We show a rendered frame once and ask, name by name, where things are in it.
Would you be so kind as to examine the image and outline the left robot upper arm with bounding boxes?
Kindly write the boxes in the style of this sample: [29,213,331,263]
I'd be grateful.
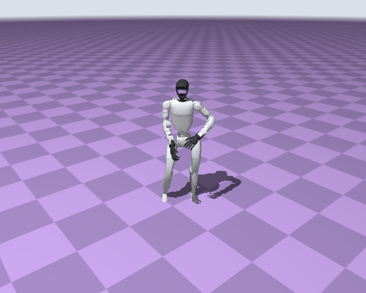
[193,101,214,122]

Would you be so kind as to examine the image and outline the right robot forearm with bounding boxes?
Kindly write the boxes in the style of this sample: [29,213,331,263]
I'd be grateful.
[162,122,175,145]

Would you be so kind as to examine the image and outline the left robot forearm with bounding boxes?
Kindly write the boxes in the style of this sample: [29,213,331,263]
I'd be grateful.
[198,117,215,137]

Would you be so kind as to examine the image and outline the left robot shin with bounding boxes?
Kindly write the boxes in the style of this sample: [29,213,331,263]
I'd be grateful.
[190,172,198,194]

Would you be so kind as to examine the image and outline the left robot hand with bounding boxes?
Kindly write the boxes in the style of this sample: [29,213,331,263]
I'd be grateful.
[184,133,204,151]

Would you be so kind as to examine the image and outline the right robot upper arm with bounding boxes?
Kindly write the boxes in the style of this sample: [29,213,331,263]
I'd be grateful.
[162,100,172,128]

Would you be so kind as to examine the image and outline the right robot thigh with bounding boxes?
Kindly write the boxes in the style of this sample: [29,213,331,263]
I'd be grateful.
[165,139,178,180]

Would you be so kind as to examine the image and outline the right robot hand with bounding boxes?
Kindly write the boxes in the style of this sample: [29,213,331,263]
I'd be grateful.
[169,140,180,161]

